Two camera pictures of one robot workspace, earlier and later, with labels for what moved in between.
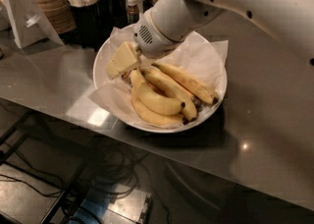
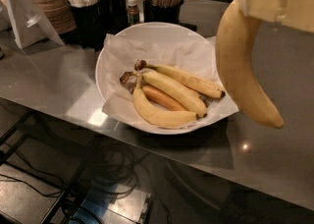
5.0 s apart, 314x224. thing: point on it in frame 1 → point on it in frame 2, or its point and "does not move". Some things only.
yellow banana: x=153 y=99 → x=234 y=57
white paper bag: x=23 y=16 does not move
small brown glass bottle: x=132 y=10 does not move
